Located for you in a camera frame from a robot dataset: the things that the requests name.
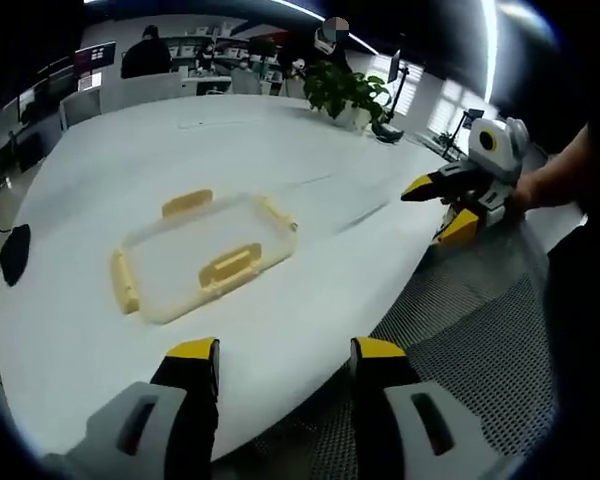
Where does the white chair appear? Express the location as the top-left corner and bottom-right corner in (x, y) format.
(228, 66), (265, 97)
(115, 72), (187, 111)
(58, 91), (103, 132)

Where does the dark computer monitor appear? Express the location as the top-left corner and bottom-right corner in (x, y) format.
(73, 41), (118, 77)

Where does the black round chair back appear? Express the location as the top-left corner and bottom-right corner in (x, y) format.
(0, 223), (33, 288)

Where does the person's right hand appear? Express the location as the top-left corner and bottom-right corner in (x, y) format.
(509, 170), (547, 215)

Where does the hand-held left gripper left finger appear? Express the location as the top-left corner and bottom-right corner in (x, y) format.
(43, 336), (221, 480)

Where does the white storage shelf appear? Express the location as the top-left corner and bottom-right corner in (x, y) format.
(158, 21), (294, 77)

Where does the black monitor on stand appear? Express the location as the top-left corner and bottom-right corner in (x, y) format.
(371, 48), (406, 147)

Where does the clear lid with yellow buckles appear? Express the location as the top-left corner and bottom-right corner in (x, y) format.
(110, 188), (300, 326)

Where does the black tripod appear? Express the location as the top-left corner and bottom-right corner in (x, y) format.
(437, 108), (475, 162)

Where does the green potted plant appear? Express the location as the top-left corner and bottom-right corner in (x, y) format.
(302, 60), (395, 132)

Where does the grey mesh chair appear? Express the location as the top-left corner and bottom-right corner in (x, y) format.
(214, 212), (561, 480)

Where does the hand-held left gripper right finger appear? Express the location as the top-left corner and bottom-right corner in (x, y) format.
(348, 336), (512, 480)

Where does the person's dark clothing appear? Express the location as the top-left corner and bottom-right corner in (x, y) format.
(542, 212), (600, 461)

